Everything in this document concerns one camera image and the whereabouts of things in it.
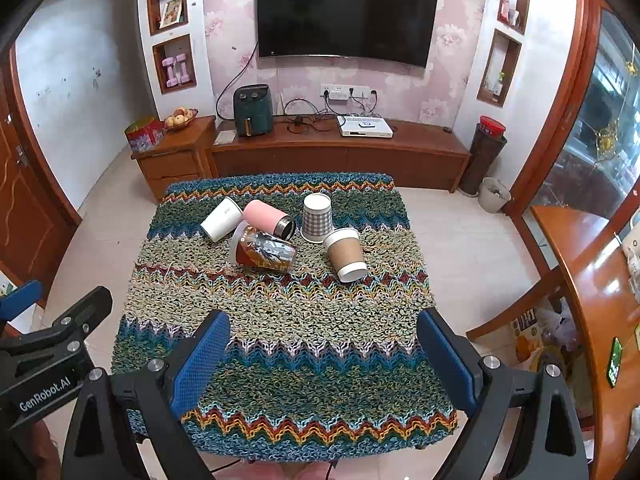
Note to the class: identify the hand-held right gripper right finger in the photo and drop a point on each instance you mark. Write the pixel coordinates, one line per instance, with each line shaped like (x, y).
(445, 360)

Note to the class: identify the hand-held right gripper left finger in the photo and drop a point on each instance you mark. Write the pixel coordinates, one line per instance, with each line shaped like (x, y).
(200, 360)

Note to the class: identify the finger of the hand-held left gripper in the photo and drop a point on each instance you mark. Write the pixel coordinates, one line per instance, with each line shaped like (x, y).
(75, 316)
(21, 295)

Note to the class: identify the dark printed paper cup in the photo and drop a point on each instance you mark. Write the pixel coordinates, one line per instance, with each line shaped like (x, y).
(265, 252)

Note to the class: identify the white cup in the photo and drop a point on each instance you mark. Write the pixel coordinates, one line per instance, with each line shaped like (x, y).
(220, 220)

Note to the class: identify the brown sleeved paper cup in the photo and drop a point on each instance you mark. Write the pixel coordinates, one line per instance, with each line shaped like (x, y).
(345, 255)

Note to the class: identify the pink thermos cup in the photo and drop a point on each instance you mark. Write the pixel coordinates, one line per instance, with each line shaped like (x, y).
(265, 215)

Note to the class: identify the checked paper cup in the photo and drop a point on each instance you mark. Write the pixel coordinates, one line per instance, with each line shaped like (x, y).
(317, 220)

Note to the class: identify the brown wooden door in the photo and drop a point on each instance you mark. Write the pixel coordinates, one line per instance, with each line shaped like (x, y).
(25, 210)

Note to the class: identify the plastic bags under table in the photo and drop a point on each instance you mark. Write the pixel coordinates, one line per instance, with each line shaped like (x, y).
(545, 332)

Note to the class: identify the zigzag knitted table cloth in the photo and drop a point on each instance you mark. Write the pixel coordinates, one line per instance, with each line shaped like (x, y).
(300, 320)

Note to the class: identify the round wooden dining table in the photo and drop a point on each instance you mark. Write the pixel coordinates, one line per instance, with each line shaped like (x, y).
(590, 280)

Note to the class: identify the green phone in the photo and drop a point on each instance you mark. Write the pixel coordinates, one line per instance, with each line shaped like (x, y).
(615, 362)

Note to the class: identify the white waste bin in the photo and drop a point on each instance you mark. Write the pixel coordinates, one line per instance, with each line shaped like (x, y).
(494, 196)

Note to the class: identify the small wooden drawer cabinet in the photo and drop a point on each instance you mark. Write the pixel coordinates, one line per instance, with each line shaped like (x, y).
(175, 162)

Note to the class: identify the red printed tin box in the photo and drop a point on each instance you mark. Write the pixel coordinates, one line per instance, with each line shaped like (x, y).
(142, 135)

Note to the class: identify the black bin with red lid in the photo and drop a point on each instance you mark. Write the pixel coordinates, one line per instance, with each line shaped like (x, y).
(482, 160)

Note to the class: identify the bowl of fruit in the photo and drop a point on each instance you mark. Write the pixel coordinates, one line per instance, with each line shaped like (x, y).
(179, 120)

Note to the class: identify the white paper sheet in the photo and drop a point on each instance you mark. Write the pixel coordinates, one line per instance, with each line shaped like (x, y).
(225, 136)

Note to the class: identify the long wooden television cabinet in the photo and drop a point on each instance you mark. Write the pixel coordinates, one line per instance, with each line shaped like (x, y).
(340, 157)

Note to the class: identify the white set-top box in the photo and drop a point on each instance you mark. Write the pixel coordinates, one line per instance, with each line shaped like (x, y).
(365, 127)

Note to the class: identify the dark green air fryer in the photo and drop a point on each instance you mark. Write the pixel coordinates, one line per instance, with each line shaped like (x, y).
(252, 107)

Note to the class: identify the pink dumbbell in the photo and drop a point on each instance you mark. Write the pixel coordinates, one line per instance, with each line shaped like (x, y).
(169, 72)
(181, 69)

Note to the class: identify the glass sliding door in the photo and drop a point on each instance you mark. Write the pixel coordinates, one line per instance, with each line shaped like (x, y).
(600, 125)

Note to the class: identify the framed picture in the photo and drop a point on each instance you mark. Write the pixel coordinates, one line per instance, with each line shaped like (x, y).
(171, 12)

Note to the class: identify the pink ornament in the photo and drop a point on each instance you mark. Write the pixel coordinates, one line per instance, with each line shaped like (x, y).
(511, 14)

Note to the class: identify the black flat television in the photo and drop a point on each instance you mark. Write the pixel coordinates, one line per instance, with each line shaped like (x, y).
(345, 15)

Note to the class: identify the white wall socket strip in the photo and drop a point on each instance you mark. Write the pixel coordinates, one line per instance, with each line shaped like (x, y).
(340, 93)

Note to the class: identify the white wall shelf unit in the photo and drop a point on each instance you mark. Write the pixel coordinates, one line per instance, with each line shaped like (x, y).
(505, 35)
(172, 35)

